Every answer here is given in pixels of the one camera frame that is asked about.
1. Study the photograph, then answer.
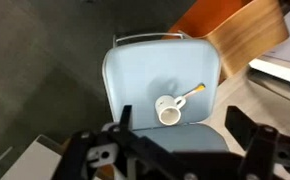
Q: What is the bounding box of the white rectangular table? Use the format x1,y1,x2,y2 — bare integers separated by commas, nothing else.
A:
248,2,290,88

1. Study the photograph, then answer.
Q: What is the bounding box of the yellow sharpie marker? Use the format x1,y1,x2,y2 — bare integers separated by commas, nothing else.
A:
181,84,207,100

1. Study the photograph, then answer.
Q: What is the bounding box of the light blue padded chair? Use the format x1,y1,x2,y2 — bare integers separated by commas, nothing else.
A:
101,31,231,155

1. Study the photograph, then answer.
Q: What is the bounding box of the white ceramic mug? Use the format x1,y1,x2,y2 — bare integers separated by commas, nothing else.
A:
154,94,187,127

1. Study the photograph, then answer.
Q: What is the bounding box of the grey top counter table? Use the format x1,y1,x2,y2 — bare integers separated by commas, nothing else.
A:
0,134,73,180

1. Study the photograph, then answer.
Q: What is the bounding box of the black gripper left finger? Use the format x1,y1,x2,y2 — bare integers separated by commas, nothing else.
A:
117,104,173,168

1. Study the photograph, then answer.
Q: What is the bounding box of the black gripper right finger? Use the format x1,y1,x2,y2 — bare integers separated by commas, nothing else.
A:
224,105,280,168

